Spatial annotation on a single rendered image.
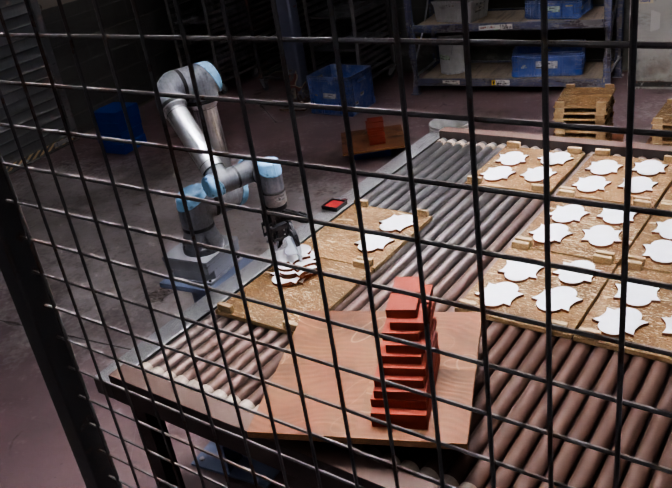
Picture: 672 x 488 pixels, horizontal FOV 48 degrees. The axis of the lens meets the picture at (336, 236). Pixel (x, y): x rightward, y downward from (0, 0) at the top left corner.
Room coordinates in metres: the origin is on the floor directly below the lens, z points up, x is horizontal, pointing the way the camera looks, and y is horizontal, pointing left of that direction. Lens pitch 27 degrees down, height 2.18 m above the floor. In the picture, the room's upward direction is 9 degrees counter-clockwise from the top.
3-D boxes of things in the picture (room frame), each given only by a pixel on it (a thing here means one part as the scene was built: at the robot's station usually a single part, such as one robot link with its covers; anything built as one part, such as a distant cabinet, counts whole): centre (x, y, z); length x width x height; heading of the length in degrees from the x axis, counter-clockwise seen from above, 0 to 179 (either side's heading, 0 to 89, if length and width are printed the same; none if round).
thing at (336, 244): (2.46, -0.10, 0.93); 0.41 x 0.35 x 0.02; 141
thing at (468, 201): (2.34, -0.28, 0.90); 1.95 x 0.05 x 0.05; 141
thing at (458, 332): (1.52, -0.04, 1.03); 0.50 x 0.50 x 0.02; 73
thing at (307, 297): (2.14, 0.16, 0.93); 0.41 x 0.35 x 0.02; 142
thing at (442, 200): (2.40, -0.20, 0.90); 1.95 x 0.05 x 0.05; 141
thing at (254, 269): (2.63, 0.09, 0.89); 2.08 x 0.08 x 0.06; 141
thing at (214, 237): (2.49, 0.49, 1.01); 0.15 x 0.15 x 0.10
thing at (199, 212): (2.50, 0.48, 1.13); 0.13 x 0.12 x 0.14; 123
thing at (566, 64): (6.70, -2.16, 0.25); 0.62 x 0.42 x 0.22; 66
